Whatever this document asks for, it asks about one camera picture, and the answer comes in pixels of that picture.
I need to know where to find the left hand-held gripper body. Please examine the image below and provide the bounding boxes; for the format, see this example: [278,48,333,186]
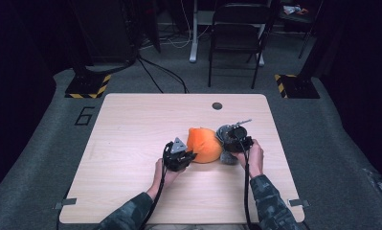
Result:
[162,137,188,173]

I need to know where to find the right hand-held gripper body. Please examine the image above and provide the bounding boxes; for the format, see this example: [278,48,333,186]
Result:
[224,119,254,153]

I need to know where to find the orange plush toy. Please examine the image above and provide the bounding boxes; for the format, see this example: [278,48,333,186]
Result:
[187,126,224,164]

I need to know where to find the grey cloth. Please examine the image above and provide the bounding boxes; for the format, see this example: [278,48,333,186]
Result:
[215,124,240,166]

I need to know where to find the person's left hand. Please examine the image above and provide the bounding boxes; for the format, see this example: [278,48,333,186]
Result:
[153,158,183,190]

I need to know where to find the person's right hand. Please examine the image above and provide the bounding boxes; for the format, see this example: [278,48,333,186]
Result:
[233,138,263,179]

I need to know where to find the grey tape strip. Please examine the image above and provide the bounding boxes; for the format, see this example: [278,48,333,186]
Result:
[54,197,78,210]
[288,198,310,208]

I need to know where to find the white desk leg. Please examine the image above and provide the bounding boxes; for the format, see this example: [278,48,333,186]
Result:
[189,0,200,63]

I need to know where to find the black folding chair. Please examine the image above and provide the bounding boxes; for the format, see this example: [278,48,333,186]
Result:
[207,2,274,90]

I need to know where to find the dark side table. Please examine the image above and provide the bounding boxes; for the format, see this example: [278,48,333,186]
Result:
[279,0,324,60]

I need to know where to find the dark curtain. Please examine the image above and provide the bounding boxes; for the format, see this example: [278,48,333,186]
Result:
[319,0,382,205]
[0,0,58,186]

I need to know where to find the white and orange small object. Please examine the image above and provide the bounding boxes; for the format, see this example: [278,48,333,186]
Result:
[282,4,309,16]

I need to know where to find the dark cabinet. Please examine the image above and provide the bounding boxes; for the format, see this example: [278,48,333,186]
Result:
[68,0,139,65]

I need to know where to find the left hand-held gripper black cable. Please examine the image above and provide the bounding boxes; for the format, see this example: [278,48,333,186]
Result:
[138,142,174,230]

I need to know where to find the hand-held gripper black cable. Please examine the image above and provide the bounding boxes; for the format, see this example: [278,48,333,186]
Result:
[237,138,255,230]
[138,142,174,230]

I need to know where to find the right hand-held gripper black cable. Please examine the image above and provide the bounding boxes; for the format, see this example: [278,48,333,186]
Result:
[237,138,255,230]

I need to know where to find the black yellow striped base plate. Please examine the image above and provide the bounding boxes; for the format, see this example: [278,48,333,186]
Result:
[274,74,321,100]
[64,74,112,100]

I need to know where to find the black floor cable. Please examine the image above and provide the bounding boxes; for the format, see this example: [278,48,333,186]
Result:
[136,57,165,94]
[140,57,191,94]

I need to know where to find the white floor cable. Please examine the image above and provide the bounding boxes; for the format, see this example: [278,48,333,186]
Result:
[140,0,212,51]

